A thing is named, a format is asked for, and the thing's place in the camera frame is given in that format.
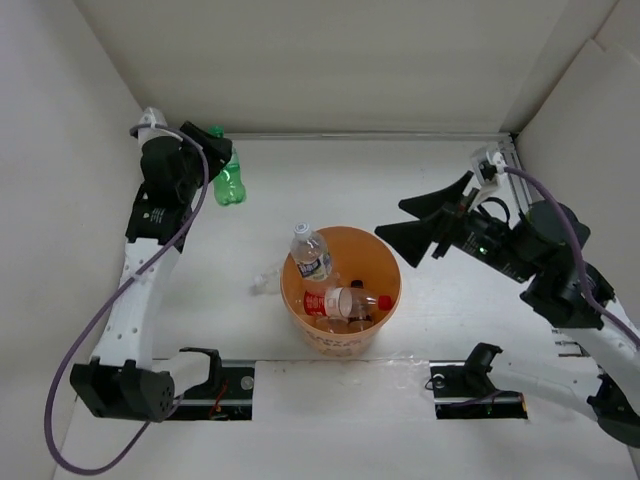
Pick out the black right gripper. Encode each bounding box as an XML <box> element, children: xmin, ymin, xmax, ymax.
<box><xmin>373</xmin><ymin>169</ymin><xmax>535</xmax><ymax>282</ymax></box>

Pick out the green plastic soda bottle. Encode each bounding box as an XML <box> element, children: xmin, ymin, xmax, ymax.
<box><xmin>213</xmin><ymin>146</ymin><xmax>247</xmax><ymax>207</ymax></box>

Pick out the clear bottle black cap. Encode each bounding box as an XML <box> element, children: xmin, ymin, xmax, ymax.
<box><xmin>348</xmin><ymin>290</ymin><xmax>377</xmax><ymax>333</ymax></box>

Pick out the clear bottle blue yellow label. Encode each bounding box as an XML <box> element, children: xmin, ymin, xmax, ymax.
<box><xmin>290</xmin><ymin>222</ymin><xmax>333</xmax><ymax>283</ymax></box>

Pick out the clear bottle red label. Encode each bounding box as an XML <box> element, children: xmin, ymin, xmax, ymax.
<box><xmin>302</xmin><ymin>287</ymin><xmax>394</xmax><ymax>321</ymax></box>

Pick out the clear crushed unlabelled bottle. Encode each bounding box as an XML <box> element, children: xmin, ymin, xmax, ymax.
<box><xmin>251</xmin><ymin>267</ymin><xmax>282</xmax><ymax>296</ymax></box>

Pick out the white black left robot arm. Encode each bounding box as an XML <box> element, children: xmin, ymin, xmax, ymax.
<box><xmin>70</xmin><ymin>121</ymin><xmax>233</xmax><ymax>422</ymax></box>

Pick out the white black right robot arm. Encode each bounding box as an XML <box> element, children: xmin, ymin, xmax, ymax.
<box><xmin>375</xmin><ymin>172</ymin><xmax>639</xmax><ymax>448</ymax></box>

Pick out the orange plastic bin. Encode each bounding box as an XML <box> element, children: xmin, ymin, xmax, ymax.
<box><xmin>280</xmin><ymin>226</ymin><xmax>402</xmax><ymax>357</ymax></box>

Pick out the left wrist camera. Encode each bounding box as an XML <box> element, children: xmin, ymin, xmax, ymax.
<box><xmin>136</xmin><ymin>107</ymin><xmax>168</xmax><ymax>147</ymax></box>

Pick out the side aluminium rail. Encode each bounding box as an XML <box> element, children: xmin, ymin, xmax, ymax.
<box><xmin>499</xmin><ymin>133</ymin><xmax>614</xmax><ymax>401</ymax></box>

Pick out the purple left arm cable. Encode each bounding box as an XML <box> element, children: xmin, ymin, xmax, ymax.
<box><xmin>44</xmin><ymin>125</ymin><xmax>209</xmax><ymax>475</ymax></box>

